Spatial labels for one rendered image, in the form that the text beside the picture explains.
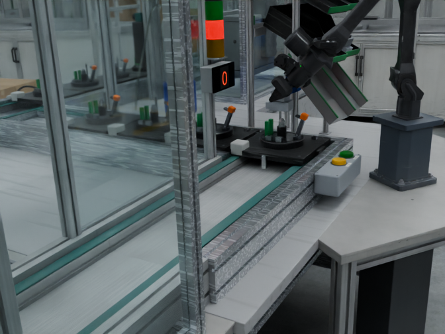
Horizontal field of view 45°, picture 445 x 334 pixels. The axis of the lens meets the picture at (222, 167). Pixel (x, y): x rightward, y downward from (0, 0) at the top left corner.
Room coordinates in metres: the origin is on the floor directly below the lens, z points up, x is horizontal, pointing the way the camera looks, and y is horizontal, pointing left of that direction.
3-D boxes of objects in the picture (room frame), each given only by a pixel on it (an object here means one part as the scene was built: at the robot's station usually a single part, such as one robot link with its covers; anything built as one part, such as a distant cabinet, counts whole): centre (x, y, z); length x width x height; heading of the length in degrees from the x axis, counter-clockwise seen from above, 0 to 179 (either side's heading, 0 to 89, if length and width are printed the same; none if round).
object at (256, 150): (1.63, -0.19, 0.96); 0.24 x 0.24 x 0.02; 59
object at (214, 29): (1.52, 0.01, 1.33); 0.05 x 0.05 x 0.05
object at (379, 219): (1.60, -0.54, 0.84); 0.90 x 0.70 x 0.03; 114
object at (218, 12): (1.52, 0.01, 1.38); 0.05 x 0.05 x 0.05
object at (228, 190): (1.38, -0.02, 0.91); 0.84 x 0.28 x 0.10; 149
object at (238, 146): (1.59, -0.06, 0.97); 0.05 x 0.05 x 0.04; 59
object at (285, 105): (1.63, -0.18, 1.11); 0.08 x 0.04 x 0.07; 60
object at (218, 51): (1.52, 0.01, 1.28); 0.05 x 0.05 x 0.05
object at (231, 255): (1.31, -0.18, 0.91); 0.89 x 0.06 x 0.11; 149
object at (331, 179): (1.44, -0.33, 0.93); 0.21 x 0.07 x 0.06; 149
